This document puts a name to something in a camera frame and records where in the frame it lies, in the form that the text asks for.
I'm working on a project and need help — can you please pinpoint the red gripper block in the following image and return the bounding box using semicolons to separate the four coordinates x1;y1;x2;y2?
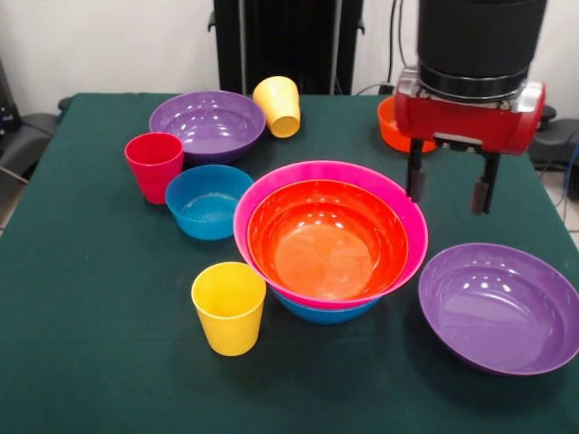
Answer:
392;80;547;217

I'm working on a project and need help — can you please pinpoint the pink plastic bowl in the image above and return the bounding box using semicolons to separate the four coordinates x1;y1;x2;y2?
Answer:
233;159;430;311

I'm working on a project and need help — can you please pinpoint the large orange plastic bowl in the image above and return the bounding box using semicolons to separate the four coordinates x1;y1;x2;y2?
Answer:
246;179;410;301

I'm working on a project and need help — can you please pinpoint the small orange plastic bowl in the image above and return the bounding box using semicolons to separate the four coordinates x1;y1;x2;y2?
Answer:
377;97;438;155

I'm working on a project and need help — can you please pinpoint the black equipment base with knob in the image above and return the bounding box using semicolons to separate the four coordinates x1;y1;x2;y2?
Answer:
527;106;579;171

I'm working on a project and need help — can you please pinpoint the purple plastic bowl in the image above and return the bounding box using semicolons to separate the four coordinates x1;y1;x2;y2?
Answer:
417;242;579;376
148;90;267;165

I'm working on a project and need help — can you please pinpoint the yellow plastic cup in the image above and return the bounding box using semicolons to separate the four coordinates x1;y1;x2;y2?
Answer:
252;75;301;121
265;107;302;139
190;261;268;357

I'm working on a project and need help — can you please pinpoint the large blue plastic bowl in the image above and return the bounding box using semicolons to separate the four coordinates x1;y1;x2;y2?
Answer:
271;288;381;326

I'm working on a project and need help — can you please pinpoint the dark green tablecloth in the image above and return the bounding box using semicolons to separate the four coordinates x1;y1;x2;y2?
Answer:
0;92;579;434

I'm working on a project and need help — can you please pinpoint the small blue plastic bowl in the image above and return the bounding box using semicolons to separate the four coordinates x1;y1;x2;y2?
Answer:
165;164;255;241

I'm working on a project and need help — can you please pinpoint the red plastic cup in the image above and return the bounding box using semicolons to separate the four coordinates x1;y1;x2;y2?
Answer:
124;131;185;206

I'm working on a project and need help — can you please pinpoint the black padded equipment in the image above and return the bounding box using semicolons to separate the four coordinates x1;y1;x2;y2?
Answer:
0;112;62;182

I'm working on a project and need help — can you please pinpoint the dark device box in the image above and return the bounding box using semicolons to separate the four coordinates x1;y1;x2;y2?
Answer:
0;58;19;133

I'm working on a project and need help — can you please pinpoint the blue cable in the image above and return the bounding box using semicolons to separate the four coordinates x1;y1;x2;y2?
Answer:
558;144;579;222

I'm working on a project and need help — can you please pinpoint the grey cable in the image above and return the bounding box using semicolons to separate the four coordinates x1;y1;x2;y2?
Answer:
354;82;399;97

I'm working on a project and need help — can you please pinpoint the black wall cable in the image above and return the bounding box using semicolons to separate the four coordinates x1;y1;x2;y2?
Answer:
386;0;396;88
396;0;418;73

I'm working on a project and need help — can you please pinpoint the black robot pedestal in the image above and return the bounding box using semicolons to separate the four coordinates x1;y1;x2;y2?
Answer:
207;0;365;96

